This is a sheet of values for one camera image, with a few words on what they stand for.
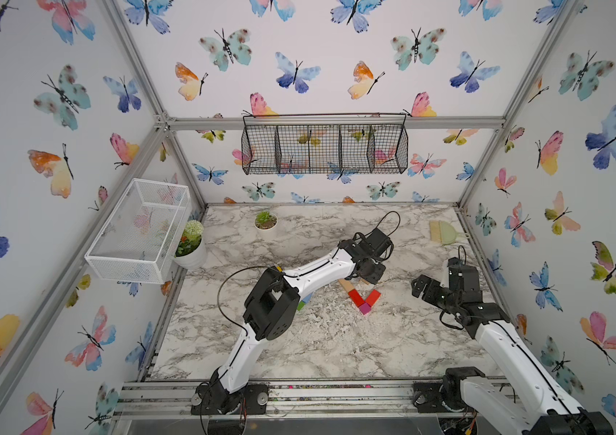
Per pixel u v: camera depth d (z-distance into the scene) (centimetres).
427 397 74
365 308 91
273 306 52
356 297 91
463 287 62
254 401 73
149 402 75
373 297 93
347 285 96
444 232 112
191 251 93
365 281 81
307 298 93
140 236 87
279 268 55
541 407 41
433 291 75
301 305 91
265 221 103
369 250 70
